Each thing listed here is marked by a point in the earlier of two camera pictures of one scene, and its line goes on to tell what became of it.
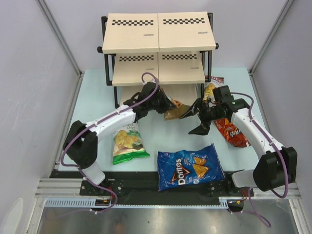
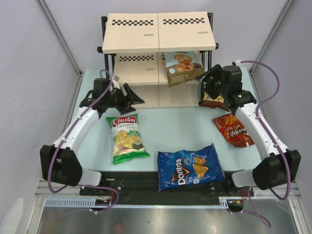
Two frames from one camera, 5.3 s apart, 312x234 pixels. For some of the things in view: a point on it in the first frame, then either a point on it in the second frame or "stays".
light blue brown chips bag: (176, 112) -> (182, 66)
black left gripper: (166, 104) -> (124, 109)
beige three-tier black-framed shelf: (173, 50) stays
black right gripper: (204, 128) -> (215, 69)
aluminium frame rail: (60, 188) stays
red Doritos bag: (232, 133) stays
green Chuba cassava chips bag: (128, 144) stays
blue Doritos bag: (181, 168) stays
